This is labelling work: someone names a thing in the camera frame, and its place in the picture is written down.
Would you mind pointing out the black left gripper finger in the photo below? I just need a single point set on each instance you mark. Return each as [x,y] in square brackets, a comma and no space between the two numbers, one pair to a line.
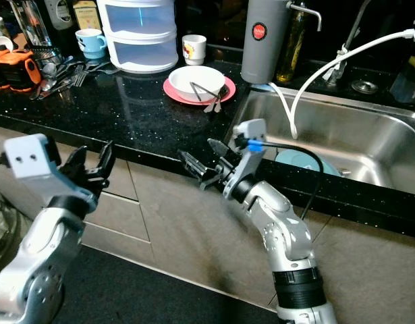
[106,162]
[75,162]

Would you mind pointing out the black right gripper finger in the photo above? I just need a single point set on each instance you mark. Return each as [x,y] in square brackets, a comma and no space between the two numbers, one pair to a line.
[199,169]
[220,150]

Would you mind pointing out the pink plate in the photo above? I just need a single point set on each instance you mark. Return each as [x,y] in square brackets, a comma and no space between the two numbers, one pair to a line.
[172,93]

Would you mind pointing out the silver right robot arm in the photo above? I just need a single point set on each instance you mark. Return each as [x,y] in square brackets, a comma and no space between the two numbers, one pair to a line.
[288,236]

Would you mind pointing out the light blue plate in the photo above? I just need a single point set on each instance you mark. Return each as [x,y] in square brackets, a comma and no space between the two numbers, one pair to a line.
[301,164]

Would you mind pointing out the short white tube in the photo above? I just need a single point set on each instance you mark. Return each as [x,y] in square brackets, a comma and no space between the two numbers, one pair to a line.
[283,104]

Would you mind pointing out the steel fork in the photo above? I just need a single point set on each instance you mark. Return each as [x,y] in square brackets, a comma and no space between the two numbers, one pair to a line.
[79,77]

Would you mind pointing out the steel spoon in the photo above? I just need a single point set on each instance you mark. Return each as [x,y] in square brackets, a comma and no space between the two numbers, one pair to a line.
[52,79]

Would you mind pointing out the olive camouflage fabric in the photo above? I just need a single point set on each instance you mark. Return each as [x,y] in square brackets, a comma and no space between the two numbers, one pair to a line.
[5,236]

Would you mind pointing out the grey thermos jug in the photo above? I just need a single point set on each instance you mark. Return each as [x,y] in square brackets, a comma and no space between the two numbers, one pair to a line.
[261,57]

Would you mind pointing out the white printed mug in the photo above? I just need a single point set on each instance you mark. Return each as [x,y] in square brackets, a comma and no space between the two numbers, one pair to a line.
[194,50]

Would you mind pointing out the olive oil bottle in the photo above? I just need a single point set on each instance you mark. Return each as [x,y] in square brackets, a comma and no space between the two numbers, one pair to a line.
[289,61]

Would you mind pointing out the blue mug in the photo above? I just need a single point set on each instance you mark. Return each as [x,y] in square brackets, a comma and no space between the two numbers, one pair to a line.
[90,44]

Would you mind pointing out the white stacked food container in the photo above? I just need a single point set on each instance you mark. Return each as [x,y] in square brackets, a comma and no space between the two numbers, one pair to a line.
[138,40]

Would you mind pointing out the small white cup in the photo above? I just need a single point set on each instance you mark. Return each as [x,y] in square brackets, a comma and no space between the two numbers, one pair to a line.
[1,43]

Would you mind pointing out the tall glass jar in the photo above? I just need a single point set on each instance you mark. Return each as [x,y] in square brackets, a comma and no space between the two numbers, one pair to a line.
[32,27]

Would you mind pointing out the chrome faucet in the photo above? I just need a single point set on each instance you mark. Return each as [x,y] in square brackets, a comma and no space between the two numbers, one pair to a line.
[339,67]

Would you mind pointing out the yellow box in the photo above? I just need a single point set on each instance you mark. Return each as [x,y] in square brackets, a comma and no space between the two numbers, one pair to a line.
[87,15]

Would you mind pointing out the stainless steel sink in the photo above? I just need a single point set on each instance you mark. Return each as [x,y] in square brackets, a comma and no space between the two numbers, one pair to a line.
[369,135]

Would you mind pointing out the dark bottle with white label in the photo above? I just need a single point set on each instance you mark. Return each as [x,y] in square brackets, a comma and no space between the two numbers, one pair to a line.
[59,13]

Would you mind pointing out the round steel drain plug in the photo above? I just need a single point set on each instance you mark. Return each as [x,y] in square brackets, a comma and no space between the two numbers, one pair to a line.
[364,86]

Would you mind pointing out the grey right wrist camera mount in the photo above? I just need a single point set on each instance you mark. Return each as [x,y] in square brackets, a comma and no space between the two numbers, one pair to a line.
[244,169]

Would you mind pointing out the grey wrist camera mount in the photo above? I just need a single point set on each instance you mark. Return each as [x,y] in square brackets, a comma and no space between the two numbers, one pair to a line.
[32,165]
[244,169]

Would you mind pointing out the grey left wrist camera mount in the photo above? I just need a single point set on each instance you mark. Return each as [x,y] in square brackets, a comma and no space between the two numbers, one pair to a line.
[32,165]

